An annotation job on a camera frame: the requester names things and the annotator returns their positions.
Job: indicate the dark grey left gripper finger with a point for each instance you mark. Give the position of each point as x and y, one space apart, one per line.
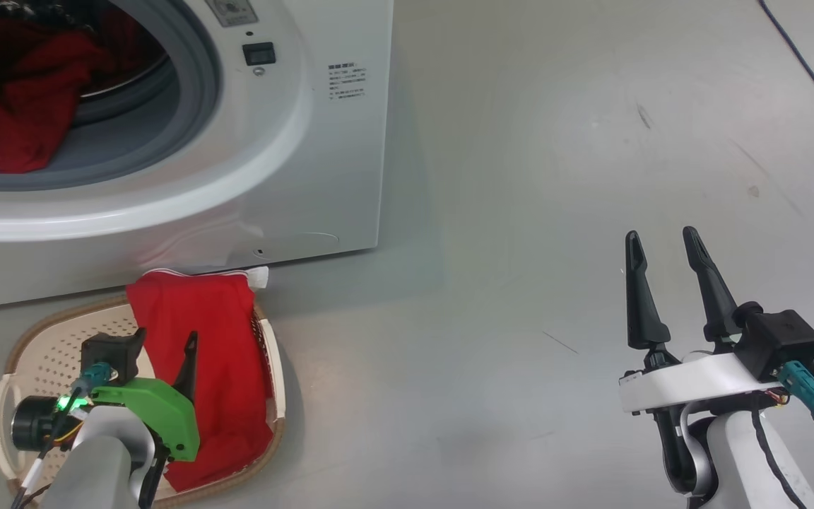
188 375

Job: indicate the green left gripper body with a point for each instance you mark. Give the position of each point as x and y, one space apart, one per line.
160 410

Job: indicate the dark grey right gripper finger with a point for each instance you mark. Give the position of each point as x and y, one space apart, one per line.
644 311
716 304

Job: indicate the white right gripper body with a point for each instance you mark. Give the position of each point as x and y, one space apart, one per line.
689 382

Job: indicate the red garment white trim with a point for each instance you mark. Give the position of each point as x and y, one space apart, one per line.
32 106
227 367

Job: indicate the cream perforated laundry basket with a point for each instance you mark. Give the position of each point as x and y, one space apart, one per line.
46 353

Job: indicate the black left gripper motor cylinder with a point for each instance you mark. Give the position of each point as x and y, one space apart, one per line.
32 423

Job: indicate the white front-load washing machine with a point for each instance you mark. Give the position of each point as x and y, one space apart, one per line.
308 162

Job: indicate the round white filter cover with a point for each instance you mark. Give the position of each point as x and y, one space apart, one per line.
297 245

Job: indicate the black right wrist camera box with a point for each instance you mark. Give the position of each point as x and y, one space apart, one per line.
778 339

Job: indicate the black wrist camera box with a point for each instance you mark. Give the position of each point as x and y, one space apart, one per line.
110 350
778 339

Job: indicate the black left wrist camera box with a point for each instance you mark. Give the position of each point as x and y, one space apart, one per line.
110 350

